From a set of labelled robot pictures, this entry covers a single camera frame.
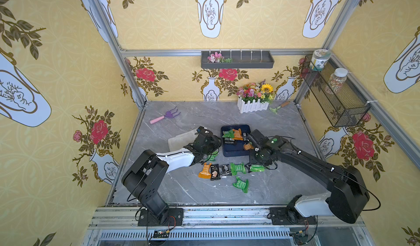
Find patterned jar white lid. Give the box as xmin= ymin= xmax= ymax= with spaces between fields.
xmin=309 ymin=49 xmax=331 ymax=72

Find green cookie packet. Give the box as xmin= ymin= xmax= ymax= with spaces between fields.
xmin=208 ymin=153 xmax=218 ymax=161
xmin=230 ymin=163 xmax=247 ymax=176

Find small circuit board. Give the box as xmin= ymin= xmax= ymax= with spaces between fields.
xmin=153 ymin=230 xmax=170 ymax=239

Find green toy shovel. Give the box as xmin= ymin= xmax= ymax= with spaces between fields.
xmin=269 ymin=101 xmax=291 ymax=115

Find grey wall shelf tray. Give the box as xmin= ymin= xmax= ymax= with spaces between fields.
xmin=201 ymin=50 xmax=275 ymax=69

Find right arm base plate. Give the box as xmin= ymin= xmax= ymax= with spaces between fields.
xmin=267 ymin=207 xmax=317 ymax=225

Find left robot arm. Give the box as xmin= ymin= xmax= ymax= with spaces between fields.
xmin=121 ymin=126 xmax=222 ymax=225

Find green packet cluster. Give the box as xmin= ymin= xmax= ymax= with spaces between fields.
xmin=249 ymin=165 xmax=265 ymax=172

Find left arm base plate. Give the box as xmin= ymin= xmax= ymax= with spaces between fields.
xmin=138 ymin=208 xmax=184 ymax=227

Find orange packet under green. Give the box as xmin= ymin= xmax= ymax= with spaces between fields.
xmin=232 ymin=129 xmax=243 ymax=141

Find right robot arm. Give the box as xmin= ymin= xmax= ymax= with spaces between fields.
xmin=247 ymin=130 xmax=370 ymax=224

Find pink purple toy rake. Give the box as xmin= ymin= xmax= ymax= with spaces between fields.
xmin=149 ymin=107 xmax=180 ymax=125

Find dark blue storage box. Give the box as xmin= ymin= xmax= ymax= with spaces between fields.
xmin=220 ymin=125 xmax=250 ymax=157

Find white green garden glove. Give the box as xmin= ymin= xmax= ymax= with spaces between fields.
xmin=168 ymin=130 xmax=198 ymax=152

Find pink flowers on shelf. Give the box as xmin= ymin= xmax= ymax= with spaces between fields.
xmin=207 ymin=52 xmax=233 ymax=63

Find black cookie packet with picture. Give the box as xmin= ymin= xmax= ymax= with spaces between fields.
xmin=210 ymin=164 xmax=221 ymax=181

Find green packet front row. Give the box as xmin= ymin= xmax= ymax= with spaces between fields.
xmin=233 ymin=176 xmax=249 ymax=193

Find orange cookie packet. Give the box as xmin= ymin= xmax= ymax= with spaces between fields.
xmin=198 ymin=163 xmax=212 ymax=179

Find flowers in white fence planter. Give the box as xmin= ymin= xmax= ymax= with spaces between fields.
xmin=236 ymin=81 xmax=275 ymax=114

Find green packet upper left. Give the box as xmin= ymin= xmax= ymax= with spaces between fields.
xmin=222 ymin=130 xmax=235 ymax=139

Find clear jar white lid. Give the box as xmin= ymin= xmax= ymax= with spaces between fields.
xmin=325 ymin=68 xmax=348 ymax=94

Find black wire mesh basket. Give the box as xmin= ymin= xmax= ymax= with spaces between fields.
xmin=301 ymin=55 xmax=370 ymax=127

